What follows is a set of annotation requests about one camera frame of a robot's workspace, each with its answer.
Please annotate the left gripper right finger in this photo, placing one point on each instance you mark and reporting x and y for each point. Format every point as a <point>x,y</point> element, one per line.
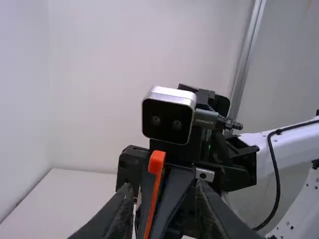
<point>224,216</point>

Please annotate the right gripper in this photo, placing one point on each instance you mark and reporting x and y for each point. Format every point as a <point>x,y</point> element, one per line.
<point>174,155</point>

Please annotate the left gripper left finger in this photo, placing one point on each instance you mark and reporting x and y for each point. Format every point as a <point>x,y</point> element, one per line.
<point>112,214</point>

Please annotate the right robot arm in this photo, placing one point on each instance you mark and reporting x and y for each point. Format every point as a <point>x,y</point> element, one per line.
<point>294,154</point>

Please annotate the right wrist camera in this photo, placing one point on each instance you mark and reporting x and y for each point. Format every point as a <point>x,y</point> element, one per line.
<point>167,117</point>

